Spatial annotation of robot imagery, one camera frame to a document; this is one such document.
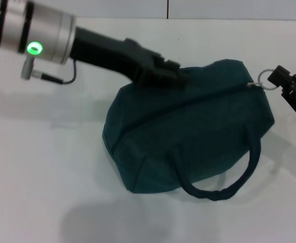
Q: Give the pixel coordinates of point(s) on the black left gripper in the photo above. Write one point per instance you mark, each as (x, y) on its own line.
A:
(107, 55)

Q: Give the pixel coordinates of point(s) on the dark teal insulated bag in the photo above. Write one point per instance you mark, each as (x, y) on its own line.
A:
(188, 139)

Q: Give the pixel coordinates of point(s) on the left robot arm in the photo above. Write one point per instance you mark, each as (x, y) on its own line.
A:
(41, 27)

